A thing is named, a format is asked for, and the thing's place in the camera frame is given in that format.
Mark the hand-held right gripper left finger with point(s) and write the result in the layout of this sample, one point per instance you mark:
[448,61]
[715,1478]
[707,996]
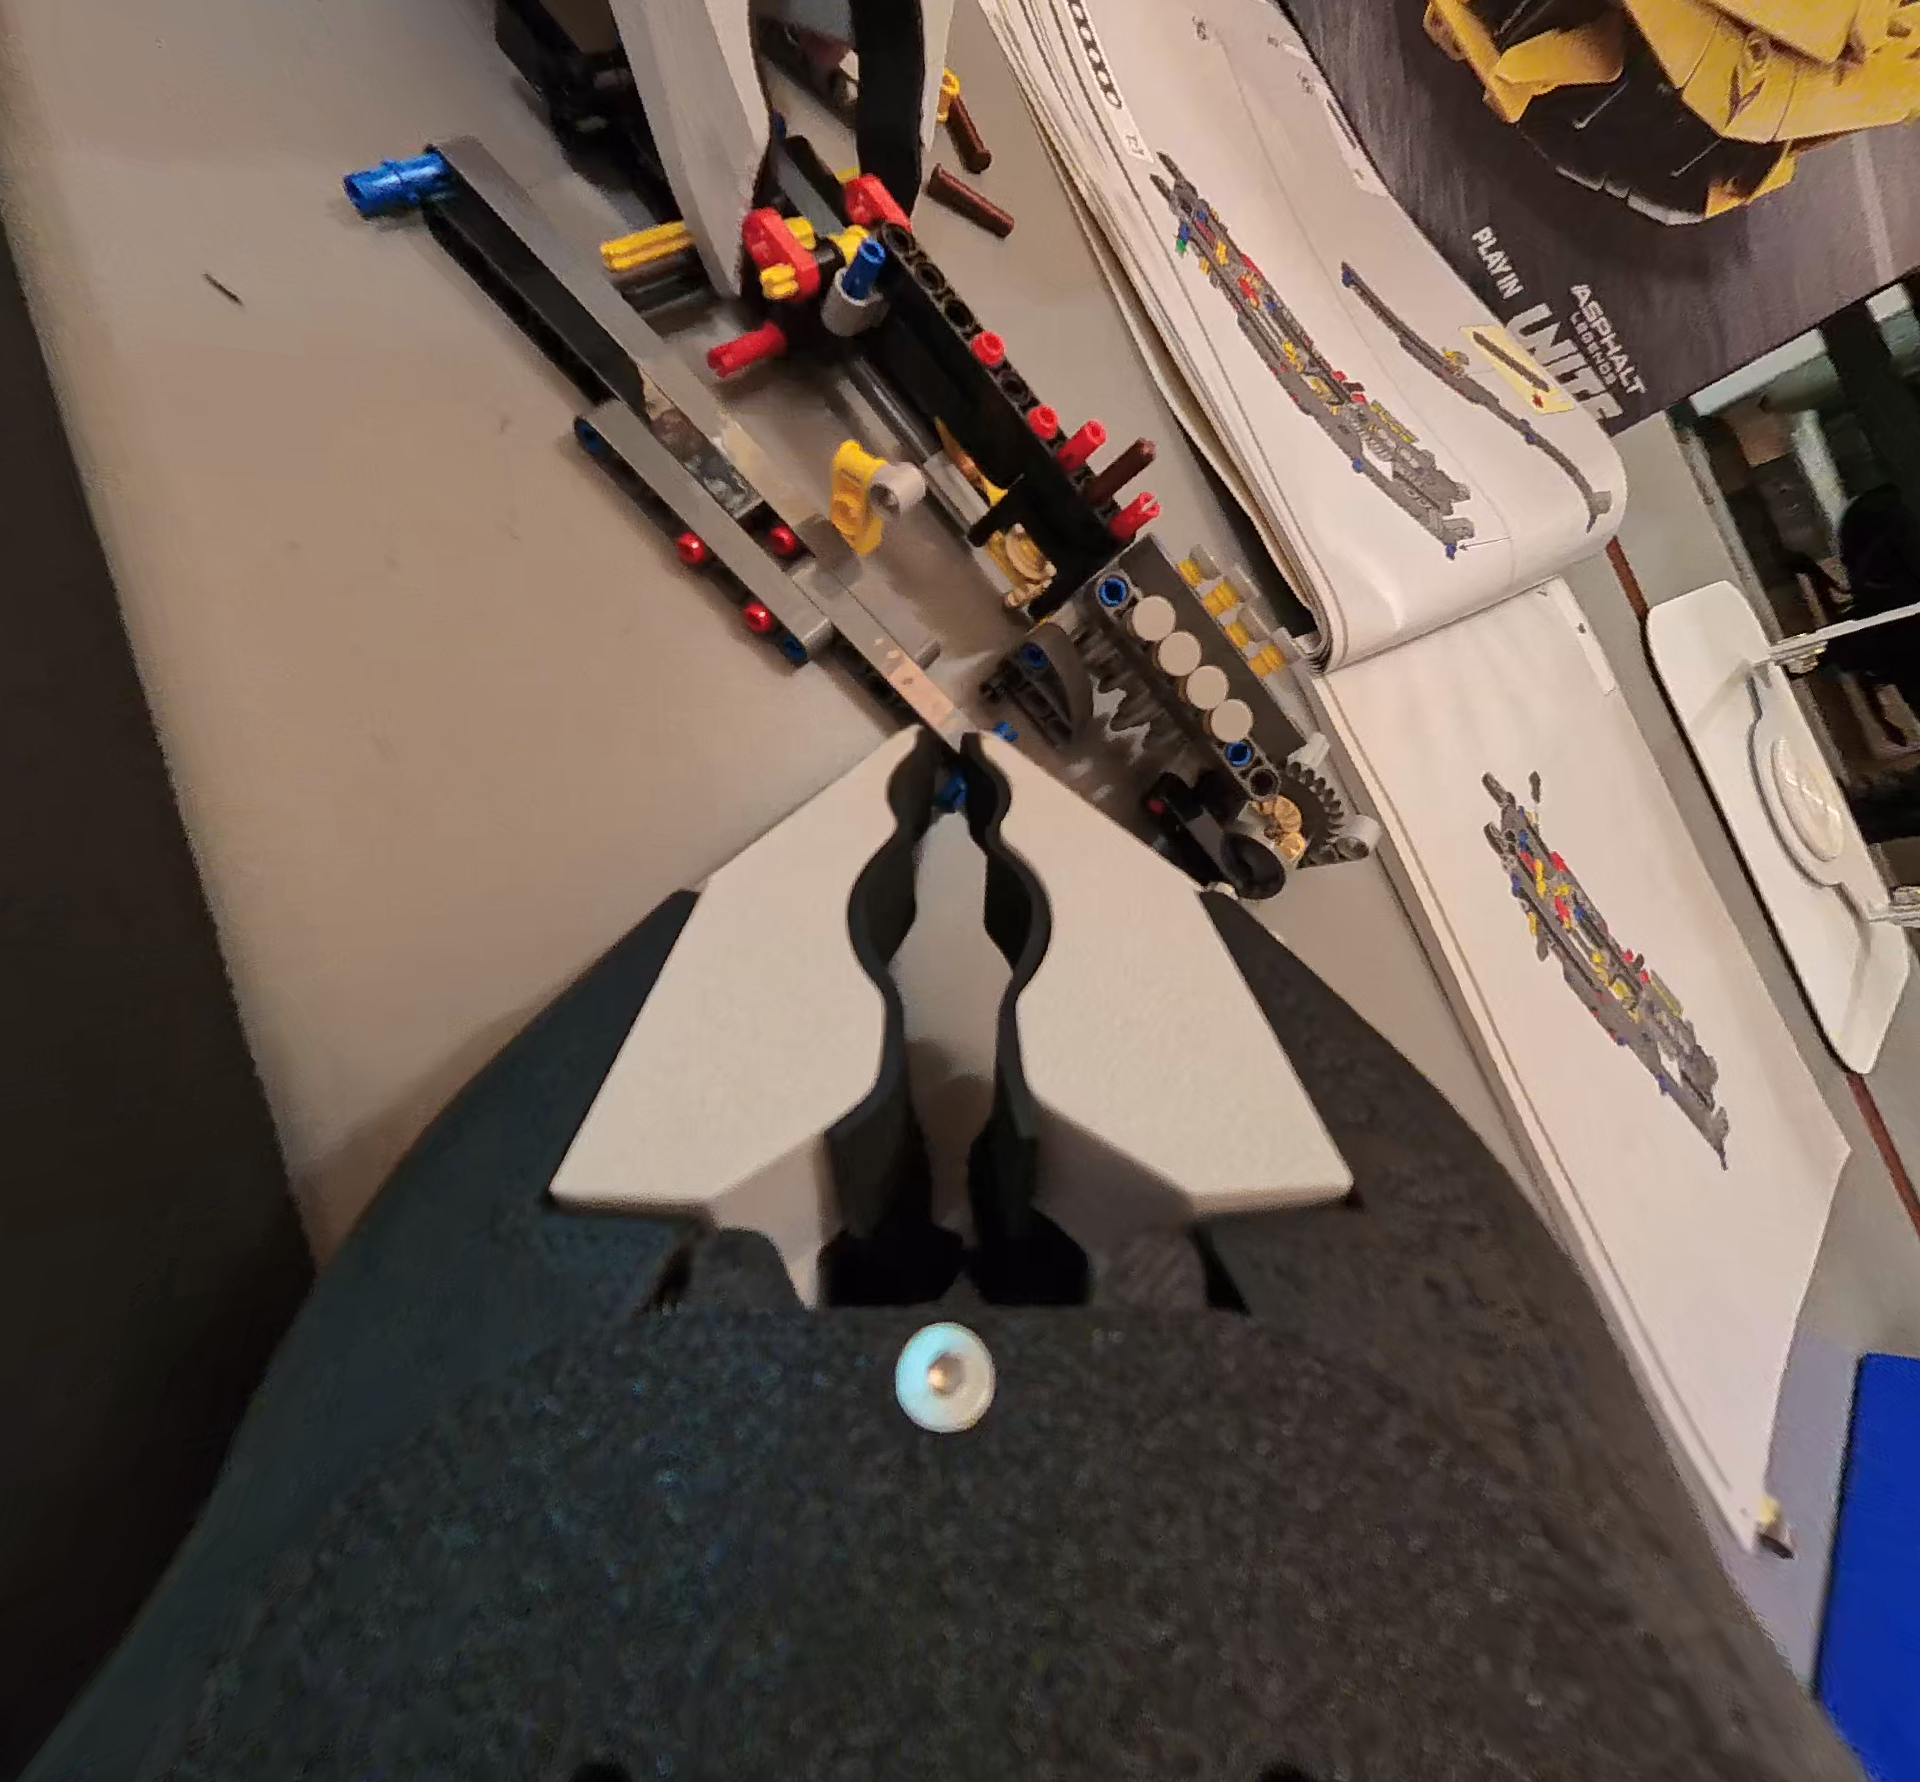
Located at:
[718,1063]

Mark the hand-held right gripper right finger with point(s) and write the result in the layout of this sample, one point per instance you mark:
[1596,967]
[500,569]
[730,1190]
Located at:
[1184,1063]

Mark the grey lego side beam assembly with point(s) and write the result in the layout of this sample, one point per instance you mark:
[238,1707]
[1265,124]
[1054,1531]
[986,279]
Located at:
[631,357]

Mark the multicoloured lego chassis assembly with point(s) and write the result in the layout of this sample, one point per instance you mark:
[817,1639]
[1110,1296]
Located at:
[975,372]

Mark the brown lego axle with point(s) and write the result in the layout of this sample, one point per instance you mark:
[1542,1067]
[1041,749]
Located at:
[968,137]
[971,202]

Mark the lego instruction booklet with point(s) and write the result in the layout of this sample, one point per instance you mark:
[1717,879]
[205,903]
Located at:
[1275,117]

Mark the black lego set box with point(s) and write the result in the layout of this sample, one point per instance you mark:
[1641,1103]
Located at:
[1349,163]

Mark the black perforated panel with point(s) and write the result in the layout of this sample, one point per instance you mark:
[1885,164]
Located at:
[104,1063]

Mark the blue flat object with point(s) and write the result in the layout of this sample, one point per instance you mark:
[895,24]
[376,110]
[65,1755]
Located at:
[1875,1587]

